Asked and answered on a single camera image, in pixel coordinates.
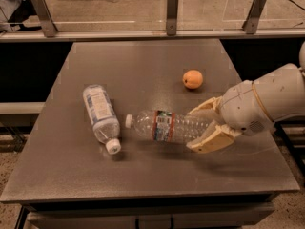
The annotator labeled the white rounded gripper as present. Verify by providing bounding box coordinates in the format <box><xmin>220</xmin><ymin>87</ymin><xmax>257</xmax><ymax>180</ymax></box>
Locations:
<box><xmin>186</xmin><ymin>80</ymin><xmax>274</xmax><ymax>154</ymax></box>

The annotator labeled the clear bottle with orange label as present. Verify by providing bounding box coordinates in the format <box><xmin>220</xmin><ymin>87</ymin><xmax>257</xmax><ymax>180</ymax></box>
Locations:
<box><xmin>125</xmin><ymin>110</ymin><xmax>211</xmax><ymax>144</ymax></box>

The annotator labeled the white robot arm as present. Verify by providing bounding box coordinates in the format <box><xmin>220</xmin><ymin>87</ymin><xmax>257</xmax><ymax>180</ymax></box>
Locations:
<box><xmin>187</xmin><ymin>43</ymin><xmax>305</xmax><ymax>154</ymax></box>

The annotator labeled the clear bottle with blue label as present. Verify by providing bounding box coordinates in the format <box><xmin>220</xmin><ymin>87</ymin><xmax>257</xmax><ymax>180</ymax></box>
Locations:
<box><xmin>83</xmin><ymin>85</ymin><xmax>121</xmax><ymax>155</ymax></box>

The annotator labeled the orange fruit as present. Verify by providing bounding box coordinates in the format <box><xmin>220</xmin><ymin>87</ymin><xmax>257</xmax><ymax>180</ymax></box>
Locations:
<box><xmin>182</xmin><ymin>70</ymin><xmax>203</xmax><ymax>90</ymax></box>

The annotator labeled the clear acrylic barrier panel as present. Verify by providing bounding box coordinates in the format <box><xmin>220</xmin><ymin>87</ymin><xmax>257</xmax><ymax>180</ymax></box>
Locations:
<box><xmin>0</xmin><ymin>0</ymin><xmax>305</xmax><ymax>32</ymax></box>

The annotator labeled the metal rail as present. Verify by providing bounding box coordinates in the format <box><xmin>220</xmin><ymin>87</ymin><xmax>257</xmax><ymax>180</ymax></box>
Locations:
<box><xmin>0</xmin><ymin>28</ymin><xmax>305</xmax><ymax>42</ymax></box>

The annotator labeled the right metal bracket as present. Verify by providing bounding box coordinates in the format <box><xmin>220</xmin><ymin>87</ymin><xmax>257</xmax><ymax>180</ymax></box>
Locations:
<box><xmin>242</xmin><ymin>0</ymin><xmax>267</xmax><ymax>34</ymax></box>

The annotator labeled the metal bracket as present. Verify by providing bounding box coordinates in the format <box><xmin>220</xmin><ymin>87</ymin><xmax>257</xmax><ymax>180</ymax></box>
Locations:
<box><xmin>242</xmin><ymin>0</ymin><xmax>267</xmax><ymax>34</ymax></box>
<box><xmin>166</xmin><ymin>0</ymin><xmax>179</xmax><ymax>36</ymax></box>
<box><xmin>31</xmin><ymin>0</ymin><xmax>57</xmax><ymax>37</ymax></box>

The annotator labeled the middle metal bracket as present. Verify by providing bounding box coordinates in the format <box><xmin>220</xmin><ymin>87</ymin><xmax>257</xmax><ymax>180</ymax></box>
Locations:
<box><xmin>166</xmin><ymin>0</ymin><xmax>179</xmax><ymax>36</ymax></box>

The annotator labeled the left metal bracket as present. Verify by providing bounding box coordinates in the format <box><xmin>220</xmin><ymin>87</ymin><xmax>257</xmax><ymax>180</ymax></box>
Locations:
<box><xmin>31</xmin><ymin>0</ymin><xmax>57</xmax><ymax>37</ymax></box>

